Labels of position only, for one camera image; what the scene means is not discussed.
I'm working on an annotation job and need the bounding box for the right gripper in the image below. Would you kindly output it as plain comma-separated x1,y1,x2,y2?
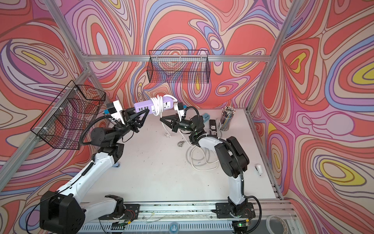
160,114,196,134

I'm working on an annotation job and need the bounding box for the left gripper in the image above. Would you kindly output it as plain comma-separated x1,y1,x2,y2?
109,108,148,147

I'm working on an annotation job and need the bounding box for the purple power strip with cord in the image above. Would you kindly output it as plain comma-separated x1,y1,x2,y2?
134,95,178,118

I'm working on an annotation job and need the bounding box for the blue power strip with cord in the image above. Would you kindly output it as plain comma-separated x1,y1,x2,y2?
186,113,222,172

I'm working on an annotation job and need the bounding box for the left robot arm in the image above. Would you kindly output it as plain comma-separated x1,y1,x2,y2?
36,108,150,234

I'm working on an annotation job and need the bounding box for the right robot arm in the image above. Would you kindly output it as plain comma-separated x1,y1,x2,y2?
160,106,263,234

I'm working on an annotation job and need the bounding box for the metal cup of pens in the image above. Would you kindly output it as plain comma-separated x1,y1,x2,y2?
220,106,236,131

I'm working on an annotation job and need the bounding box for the small white object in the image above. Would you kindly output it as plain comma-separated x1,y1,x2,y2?
255,164,263,176

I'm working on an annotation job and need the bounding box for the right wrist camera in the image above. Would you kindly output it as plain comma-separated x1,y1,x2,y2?
174,102,187,121

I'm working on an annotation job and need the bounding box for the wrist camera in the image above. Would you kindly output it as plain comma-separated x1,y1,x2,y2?
104,100,125,124
174,102,187,121

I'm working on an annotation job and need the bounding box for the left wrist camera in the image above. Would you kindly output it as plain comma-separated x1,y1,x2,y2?
104,100,125,124

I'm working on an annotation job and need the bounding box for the black wire basket back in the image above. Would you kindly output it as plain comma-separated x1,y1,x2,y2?
147,49,211,84

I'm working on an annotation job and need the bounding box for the black wire basket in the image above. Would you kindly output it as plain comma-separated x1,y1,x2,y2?
147,49,211,84
30,81,106,150

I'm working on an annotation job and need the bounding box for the black wire basket left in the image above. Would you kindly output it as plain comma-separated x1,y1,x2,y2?
30,81,106,150

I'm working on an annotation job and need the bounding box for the aluminium frame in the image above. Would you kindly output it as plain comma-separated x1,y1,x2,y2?
0,0,304,188

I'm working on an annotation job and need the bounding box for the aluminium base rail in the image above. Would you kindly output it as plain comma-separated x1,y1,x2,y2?
49,200,296,234

